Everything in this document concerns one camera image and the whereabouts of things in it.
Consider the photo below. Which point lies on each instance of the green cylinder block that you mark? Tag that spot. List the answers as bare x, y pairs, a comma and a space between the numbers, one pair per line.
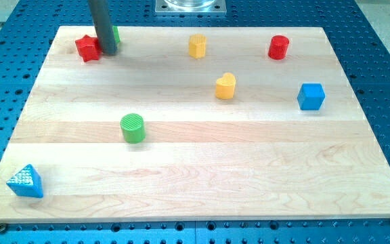
132, 126

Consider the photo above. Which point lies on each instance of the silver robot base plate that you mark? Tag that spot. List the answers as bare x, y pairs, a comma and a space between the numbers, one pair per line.
190, 7

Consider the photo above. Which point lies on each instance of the red cylinder block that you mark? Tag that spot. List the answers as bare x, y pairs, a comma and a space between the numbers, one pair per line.
278, 47

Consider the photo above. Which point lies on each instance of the yellow heart block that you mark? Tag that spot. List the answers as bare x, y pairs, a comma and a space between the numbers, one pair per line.
225, 86

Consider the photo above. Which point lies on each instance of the blue triangle block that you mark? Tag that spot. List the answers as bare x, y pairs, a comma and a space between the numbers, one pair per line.
26, 183

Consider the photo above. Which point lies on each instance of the light wooden board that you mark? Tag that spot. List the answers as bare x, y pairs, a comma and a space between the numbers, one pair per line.
257, 156

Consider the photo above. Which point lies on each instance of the green star block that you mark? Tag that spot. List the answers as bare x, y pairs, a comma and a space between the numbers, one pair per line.
116, 34

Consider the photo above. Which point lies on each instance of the yellow hexagon block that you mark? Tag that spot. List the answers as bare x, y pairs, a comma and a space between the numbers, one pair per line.
197, 46

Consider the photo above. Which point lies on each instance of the red star block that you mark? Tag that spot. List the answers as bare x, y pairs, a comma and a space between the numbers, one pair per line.
88, 48

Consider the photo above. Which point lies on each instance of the blue cube block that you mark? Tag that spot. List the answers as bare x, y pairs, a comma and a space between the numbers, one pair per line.
310, 96

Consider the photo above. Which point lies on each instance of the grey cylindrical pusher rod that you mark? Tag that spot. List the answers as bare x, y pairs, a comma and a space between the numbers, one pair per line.
103, 26

